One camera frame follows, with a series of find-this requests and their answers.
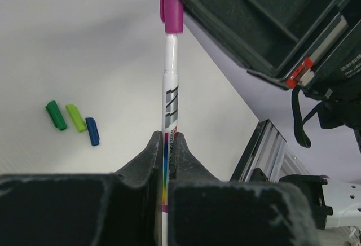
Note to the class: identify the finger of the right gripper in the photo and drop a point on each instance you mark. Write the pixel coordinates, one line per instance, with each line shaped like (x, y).
(269, 37)

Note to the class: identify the magenta pen cap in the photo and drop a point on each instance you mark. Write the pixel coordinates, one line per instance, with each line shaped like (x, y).
(171, 14)

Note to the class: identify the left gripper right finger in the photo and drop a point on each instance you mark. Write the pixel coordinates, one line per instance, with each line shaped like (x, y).
(203, 210)

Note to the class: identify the magenta marker pen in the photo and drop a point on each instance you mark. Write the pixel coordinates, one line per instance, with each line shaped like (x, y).
(170, 91)

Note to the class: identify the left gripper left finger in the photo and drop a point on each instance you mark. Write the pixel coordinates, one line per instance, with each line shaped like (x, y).
(119, 208)

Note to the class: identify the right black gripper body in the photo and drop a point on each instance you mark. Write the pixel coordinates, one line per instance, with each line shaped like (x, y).
(326, 64)

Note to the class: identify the dark green pen cap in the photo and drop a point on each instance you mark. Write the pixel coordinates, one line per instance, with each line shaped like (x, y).
(55, 115)

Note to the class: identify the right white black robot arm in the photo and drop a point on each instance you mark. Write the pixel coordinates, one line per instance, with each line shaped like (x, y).
(324, 133)

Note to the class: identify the light green pen cap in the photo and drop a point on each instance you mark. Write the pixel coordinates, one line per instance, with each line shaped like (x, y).
(76, 117)

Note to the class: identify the aluminium extrusion frame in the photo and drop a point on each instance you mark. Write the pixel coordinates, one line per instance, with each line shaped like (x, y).
(335, 205)

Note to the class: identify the blue pen cap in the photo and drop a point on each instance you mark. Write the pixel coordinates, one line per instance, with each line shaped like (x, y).
(92, 131)

